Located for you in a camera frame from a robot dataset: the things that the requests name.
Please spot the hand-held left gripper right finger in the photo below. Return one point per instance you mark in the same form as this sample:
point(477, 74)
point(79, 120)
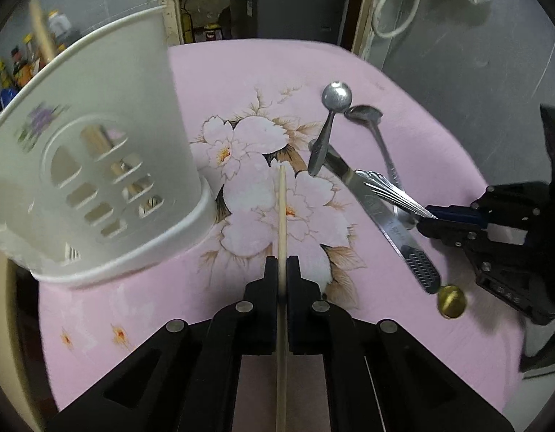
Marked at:
point(294, 288)

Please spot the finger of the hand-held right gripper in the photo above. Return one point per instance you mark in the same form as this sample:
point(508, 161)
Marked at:
point(444, 234)
point(457, 214)

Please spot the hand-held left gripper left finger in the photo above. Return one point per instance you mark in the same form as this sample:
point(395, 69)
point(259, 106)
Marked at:
point(270, 288)

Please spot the gold spoon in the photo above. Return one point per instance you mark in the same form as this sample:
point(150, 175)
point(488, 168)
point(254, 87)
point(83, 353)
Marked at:
point(450, 301)

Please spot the wooden chopstick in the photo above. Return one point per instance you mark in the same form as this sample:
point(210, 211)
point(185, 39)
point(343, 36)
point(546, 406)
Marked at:
point(282, 216)
point(96, 138)
point(40, 31)

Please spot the white plastic utensil holder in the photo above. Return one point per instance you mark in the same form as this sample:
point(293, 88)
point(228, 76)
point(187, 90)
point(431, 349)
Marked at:
point(124, 76)

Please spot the steel table knife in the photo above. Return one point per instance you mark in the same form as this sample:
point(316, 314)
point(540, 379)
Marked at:
point(376, 209)

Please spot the round bowl steel spoon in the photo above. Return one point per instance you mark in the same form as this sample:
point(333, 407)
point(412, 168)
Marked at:
point(337, 95)

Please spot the pink floral tablecloth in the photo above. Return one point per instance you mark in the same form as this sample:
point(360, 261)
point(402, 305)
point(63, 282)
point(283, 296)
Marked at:
point(241, 99)

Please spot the grey appliance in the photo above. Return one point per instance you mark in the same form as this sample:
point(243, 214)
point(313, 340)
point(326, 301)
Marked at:
point(286, 9)

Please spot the blue white salt bag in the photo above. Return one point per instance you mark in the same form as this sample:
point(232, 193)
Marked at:
point(8, 97)

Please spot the cooking oil jug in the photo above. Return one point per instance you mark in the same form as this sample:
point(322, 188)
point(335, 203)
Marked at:
point(59, 27)

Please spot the worn door frame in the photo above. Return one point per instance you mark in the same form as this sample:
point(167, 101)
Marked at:
point(169, 4)

